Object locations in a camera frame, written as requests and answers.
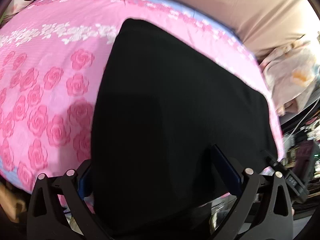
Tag black pants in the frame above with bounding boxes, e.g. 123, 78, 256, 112
91, 19, 278, 239

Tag pink rose bedsheet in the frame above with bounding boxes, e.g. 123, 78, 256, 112
1, 0, 284, 193

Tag beige curtain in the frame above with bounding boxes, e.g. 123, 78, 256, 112
175, 0, 319, 58

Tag pale pink crumpled blanket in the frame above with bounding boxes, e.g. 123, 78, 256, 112
260, 35, 319, 116

